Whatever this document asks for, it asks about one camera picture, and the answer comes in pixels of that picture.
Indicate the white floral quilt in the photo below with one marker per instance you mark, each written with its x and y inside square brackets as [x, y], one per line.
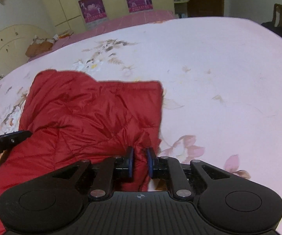
[222, 81]

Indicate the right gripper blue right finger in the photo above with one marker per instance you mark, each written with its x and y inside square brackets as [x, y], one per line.
[157, 167]

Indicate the red quilted down jacket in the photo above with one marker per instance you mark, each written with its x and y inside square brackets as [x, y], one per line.
[72, 117]

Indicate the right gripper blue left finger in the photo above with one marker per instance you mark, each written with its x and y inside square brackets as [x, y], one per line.
[123, 165]

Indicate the purple poster lower left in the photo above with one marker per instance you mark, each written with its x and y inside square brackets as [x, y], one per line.
[92, 10]

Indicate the pink checked bed sheet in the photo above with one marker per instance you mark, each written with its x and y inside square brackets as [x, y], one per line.
[126, 21]

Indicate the cream wooden headboard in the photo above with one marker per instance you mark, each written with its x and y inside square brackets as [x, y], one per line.
[14, 41]

